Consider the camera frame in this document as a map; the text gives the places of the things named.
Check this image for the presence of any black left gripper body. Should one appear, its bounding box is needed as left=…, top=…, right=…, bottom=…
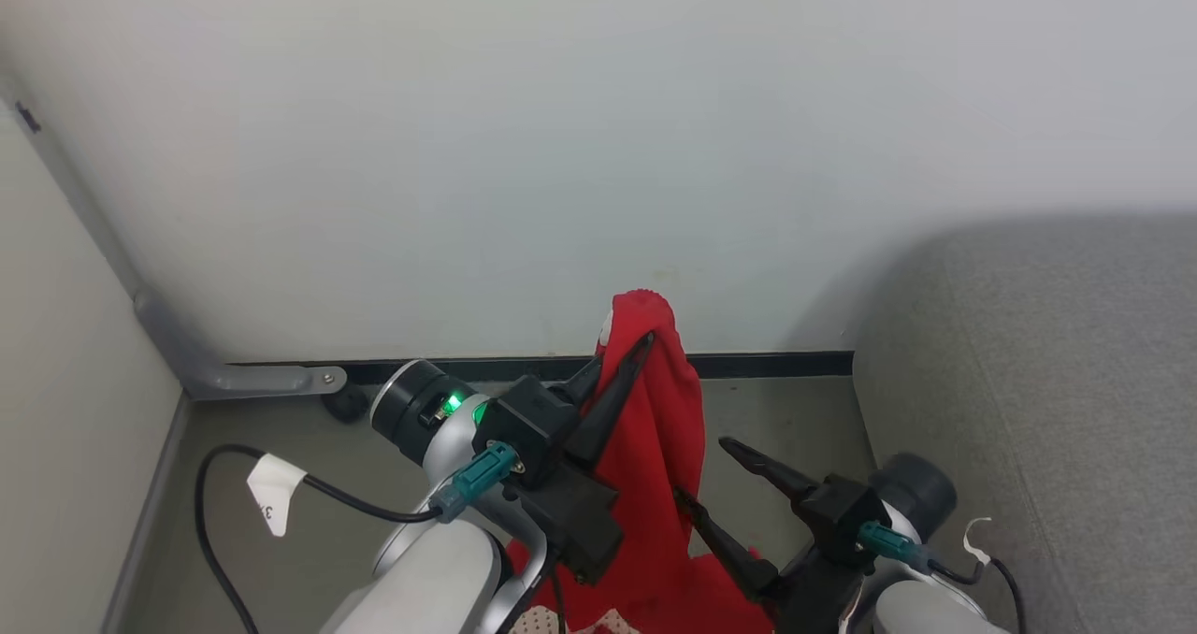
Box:
left=511, top=464, right=625, bottom=587

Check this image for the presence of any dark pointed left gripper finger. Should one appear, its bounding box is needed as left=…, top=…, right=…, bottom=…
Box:
left=551, top=357, right=605, bottom=407
left=565, top=331, right=656, bottom=472

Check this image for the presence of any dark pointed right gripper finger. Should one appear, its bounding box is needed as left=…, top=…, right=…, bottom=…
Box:
left=674, top=489, right=780, bottom=603
left=717, top=438, right=820, bottom=505

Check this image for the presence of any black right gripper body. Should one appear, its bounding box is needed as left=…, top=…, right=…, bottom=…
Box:
left=773, top=554, right=867, bottom=634

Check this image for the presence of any plain red garment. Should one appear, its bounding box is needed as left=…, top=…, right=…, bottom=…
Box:
left=505, top=288, right=777, bottom=634

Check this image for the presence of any cream perforated laundry basket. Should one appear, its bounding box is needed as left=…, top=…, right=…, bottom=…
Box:
left=510, top=604, right=642, bottom=634

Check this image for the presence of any black baseboard strip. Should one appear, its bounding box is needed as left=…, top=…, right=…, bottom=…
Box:
left=229, top=351, right=855, bottom=388

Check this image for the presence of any black round floor foot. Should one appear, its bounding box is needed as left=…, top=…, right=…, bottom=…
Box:
left=322, top=385, right=371, bottom=425

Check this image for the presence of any grey fabric sofa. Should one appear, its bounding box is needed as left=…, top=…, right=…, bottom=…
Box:
left=853, top=209, right=1197, bottom=634

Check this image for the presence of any teal right cable connector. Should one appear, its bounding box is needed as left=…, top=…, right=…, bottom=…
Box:
left=858, top=521, right=929, bottom=567

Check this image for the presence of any teal cable connector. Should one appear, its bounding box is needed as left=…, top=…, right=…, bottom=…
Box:
left=430, top=441, right=521, bottom=524
left=858, top=521, right=929, bottom=567

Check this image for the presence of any teal left cable connector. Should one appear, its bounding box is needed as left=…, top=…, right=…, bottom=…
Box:
left=430, top=441, right=521, bottom=524

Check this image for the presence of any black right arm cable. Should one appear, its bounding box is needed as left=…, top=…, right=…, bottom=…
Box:
left=928, top=556, right=1027, bottom=634

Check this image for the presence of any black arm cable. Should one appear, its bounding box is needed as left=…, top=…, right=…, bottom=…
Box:
left=928, top=556, right=1027, bottom=634
left=195, top=444, right=442, bottom=634

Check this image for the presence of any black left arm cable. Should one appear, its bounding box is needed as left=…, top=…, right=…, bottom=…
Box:
left=195, top=444, right=442, bottom=634

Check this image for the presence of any white paper cable tag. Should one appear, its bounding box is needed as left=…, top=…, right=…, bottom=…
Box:
left=246, top=454, right=308, bottom=539

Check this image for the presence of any grey metal corner rail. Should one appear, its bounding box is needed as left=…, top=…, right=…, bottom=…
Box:
left=0, top=73, right=348, bottom=402

